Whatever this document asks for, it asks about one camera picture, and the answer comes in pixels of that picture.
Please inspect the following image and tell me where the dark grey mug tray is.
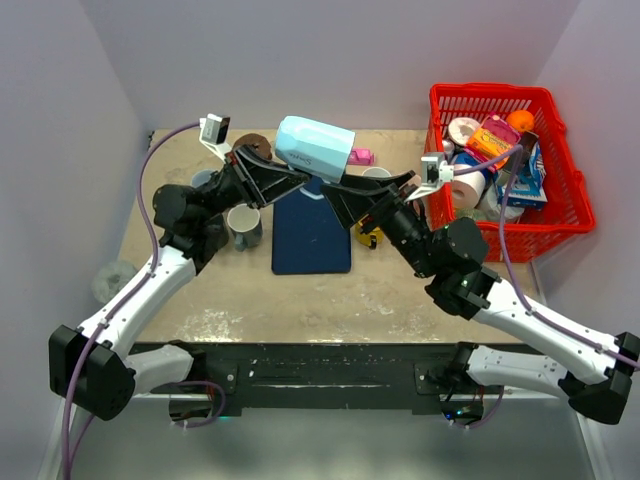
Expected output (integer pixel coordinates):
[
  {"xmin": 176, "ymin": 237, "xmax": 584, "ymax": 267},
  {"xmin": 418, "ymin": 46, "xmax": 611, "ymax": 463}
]
[{"xmin": 227, "ymin": 204, "xmax": 263, "ymax": 252}]

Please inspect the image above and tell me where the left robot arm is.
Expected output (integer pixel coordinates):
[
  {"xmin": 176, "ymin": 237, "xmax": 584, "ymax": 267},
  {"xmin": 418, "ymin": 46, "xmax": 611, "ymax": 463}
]
[{"xmin": 49, "ymin": 146, "xmax": 310, "ymax": 420}]

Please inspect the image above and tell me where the green scouring pad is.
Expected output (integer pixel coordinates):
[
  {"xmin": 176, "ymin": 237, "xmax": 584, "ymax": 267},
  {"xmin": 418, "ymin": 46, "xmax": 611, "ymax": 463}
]
[{"xmin": 454, "ymin": 208, "xmax": 488, "ymax": 223}]

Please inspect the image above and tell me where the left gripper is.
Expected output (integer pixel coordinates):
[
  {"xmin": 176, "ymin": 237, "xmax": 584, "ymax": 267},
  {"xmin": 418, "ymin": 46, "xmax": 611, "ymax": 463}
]
[{"xmin": 196, "ymin": 143, "xmax": 312, "ymax": 226}]

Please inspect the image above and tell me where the orange pink snack box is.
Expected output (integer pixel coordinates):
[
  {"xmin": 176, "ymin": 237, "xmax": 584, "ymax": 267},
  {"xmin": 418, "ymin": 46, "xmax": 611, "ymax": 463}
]
[{"xmin": 465, "ymin": 114, "xmax": 521, "ymax": 163}]

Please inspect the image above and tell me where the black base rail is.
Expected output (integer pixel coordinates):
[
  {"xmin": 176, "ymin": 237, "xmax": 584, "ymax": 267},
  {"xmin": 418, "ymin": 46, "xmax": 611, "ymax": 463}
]
[{"xmin": 197, "ymin": 343, "xmax": 498, "ymax": 416}]

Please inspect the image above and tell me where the white toilet paper roll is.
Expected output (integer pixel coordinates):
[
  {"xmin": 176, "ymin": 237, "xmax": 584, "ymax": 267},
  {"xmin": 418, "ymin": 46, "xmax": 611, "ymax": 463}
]
[{"xmin": 447, "ymin": 117, "xmax": 480, "ymax": 146}]

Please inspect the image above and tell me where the yellow mug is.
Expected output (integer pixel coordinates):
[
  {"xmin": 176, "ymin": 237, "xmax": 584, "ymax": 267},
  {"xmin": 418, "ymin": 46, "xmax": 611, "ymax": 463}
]
[{"xmin": 354, "ymin": 222, "xmax": 384, "ymax": 250}]

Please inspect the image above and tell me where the brown lidded white jar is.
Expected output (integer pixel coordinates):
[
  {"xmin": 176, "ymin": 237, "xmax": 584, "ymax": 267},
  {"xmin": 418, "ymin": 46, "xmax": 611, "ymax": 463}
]
[{"xmin": 233, "ymin": 133, "xmax": 273, "ymax": 160}]

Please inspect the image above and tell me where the red plastic basket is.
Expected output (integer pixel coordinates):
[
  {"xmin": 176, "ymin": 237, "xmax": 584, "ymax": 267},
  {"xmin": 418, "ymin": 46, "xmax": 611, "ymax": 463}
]
[{"xmin": 424, "ymin": 83, "xmax": 596, "ymax": 263}]

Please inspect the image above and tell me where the small light blue mug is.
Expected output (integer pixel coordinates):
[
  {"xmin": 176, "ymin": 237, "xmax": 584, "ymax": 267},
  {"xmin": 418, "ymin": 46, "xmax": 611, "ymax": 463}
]
[{"xmin": 274, "ymin": 116, "xmax": 356, "ymax": 184}]

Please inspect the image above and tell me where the orange fruit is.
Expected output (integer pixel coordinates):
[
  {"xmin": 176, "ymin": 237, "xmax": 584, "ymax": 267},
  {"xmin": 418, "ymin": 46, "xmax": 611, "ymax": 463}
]
[{"xmin": 506, "ymin": 110, "xmax": 535, "ymax": 133}]

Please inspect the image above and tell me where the pink rectangular box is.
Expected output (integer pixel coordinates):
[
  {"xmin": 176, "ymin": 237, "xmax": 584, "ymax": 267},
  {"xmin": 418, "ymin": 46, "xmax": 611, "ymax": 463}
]
[{"xmin": 348, "ymin": 148, "xmax": 375, "ymax": 166}]

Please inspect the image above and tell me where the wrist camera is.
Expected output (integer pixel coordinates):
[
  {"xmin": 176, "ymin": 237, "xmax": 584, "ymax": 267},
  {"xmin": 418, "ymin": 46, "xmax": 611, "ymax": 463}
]
[
  {"xmin": 407, "ymin": 152, "xmax": 454, "ymax": 202},
  {"xmin": 199, "ymin": 113, "xmax": 231, "ymax": 159}
]

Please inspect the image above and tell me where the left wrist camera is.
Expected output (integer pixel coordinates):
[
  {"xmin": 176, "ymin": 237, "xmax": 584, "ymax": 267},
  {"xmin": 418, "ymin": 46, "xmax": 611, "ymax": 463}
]
[{"xmin": 199, "ymin": 113, "xmax": 231, "ymax": 159}]

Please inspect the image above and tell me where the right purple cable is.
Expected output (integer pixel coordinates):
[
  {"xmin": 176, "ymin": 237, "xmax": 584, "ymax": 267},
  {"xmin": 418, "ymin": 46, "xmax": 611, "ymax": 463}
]
[{"xmin": 449, "ymin": 144, "xmax": 640, "ymax": 430}]

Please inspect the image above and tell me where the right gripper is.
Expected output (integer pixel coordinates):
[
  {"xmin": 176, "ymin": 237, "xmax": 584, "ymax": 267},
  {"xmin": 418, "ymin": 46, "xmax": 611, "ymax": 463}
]
[{"xmin": 317, "ymin": 171, "xmax": 439, "ymax": 279}]

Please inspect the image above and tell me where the grey cup at edge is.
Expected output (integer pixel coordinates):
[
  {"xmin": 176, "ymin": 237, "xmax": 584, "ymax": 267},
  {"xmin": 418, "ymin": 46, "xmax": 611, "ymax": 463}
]
[{"xmin": 91, "ymin": 260, "xmax": 138, "ymax": 304}]

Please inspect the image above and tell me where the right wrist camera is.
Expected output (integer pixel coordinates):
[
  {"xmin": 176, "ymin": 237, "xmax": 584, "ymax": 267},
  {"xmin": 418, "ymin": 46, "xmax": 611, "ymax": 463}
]
[{"xmin": 407, "ymin": 152, "xmax": 454, "ymax": 202}]

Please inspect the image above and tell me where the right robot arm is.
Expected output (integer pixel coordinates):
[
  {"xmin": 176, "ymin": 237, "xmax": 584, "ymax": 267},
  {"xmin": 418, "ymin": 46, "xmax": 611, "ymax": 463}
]
[{"xmin": 321, "ymin": 173, "xmax": 639, "ymax": 425}]

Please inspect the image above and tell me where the blue white box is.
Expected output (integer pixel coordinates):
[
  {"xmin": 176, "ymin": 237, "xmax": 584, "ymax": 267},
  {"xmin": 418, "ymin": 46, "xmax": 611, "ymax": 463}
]
[{"xmin": 494, "ymin": 141, "xmax": 547, "ymax": 210}]

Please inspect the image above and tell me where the grey mug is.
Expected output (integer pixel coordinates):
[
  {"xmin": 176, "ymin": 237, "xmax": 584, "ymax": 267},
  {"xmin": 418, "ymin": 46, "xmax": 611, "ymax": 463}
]
[{"xmin": 191, "ymin": 169, "xmax": 216, "ymax": 188}]

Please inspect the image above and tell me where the dark blue tray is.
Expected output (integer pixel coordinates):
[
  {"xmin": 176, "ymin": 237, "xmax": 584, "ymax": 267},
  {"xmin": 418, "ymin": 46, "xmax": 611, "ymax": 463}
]
[{"xmin": 271, "ymin": 177, "xmax": 352, "ymax": 275}]

